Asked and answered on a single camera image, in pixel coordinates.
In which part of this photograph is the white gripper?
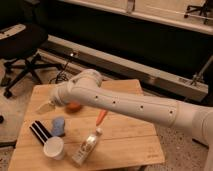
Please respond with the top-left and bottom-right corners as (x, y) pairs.
(36, 83), (70, 114)

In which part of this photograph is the white ceramic cup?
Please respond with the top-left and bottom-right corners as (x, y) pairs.
(43, 136), (65, 160)

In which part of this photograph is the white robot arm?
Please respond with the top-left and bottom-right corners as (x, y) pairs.
(37, 69), (213, 171)

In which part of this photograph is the blue sponge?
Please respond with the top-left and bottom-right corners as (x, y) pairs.
(51, 117), (65, 137)

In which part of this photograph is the red bowl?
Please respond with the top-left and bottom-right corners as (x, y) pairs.
(65, 102), (82, 113)

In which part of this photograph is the black white striped box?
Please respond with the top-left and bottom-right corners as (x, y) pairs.
(30, 121), (52, 145)

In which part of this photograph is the clear plastic bottle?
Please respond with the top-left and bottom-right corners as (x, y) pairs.
(72, 128), (102, 166)

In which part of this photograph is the orange carrot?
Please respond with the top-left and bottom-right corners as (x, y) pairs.
(96, 110), (108, 126)

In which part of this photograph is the black office chair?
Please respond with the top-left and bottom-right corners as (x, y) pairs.
(0, 23), (62, 98)

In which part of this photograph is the metal tripod stand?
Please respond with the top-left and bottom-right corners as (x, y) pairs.
(191, 55), (213, 86)

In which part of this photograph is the black cable on floor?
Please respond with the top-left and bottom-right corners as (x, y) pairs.
(49, 49), (78, 84)

